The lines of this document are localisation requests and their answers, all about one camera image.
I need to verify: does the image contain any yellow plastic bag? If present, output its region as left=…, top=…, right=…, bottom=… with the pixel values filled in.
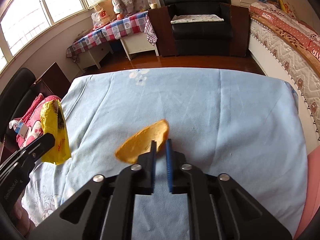
left=40, top=99, right=71, bottom=165

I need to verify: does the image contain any orange peel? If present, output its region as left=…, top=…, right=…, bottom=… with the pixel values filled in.
left=114, top=119, right=170, bottom=164

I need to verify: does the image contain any pink trash bucket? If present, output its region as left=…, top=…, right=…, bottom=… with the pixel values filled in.
left=293, top=146, right=320, bottom=239

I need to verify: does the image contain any left hand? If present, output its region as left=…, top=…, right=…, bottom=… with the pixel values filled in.
left=13, top=199, right=35, bottom=237

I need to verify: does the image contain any pink polka dot cushion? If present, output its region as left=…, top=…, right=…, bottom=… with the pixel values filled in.
left=9, top=93, right=61, bottom=148

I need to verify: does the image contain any black chair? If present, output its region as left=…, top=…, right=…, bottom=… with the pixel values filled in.
left=1, top=68, right=36, bottom=142

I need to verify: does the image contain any light blue table cloth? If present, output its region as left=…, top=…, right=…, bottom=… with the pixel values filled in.
left=22, top=68, right=308, bottom=235

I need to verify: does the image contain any white side table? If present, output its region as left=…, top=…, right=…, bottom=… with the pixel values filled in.
left=120, top=33, right=159, bottom=61

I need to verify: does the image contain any window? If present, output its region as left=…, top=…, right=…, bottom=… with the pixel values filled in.
left=1, top=0, right=100, bottom=69

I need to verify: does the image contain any checkered tablecloth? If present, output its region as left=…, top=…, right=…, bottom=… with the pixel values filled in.
left=66, top=11, right=157, bottom=62

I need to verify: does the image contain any brown paper shopping bag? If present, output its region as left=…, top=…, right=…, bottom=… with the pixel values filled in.
left=93, top=0, right=117, bottom=24

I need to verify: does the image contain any orange fruit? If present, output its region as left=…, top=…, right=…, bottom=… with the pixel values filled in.
left=117, top=14, right=125, bottom=20

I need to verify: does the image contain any black leather armchair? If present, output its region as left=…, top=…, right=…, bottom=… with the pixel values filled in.
left=163, top=0, right=233, bottom=56

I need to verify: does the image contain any brown wooden side cabinet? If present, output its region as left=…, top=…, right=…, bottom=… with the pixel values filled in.
left=148, top=7, right=177, bottom=57

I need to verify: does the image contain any white seat cushion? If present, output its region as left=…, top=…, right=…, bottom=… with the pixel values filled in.
left=170, top=15, right=224, bottom=24

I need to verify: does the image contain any drink cup with straw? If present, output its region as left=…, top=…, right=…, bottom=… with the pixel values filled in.
left=147, top=0, right=158, bottom=9

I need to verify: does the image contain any bed with floral quilt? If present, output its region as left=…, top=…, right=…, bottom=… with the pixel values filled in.
left=249, top=2, right=319, bottom=138

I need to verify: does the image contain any yellow pillow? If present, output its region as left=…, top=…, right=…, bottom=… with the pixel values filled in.
left=279, top=0, right=297, bottom=19

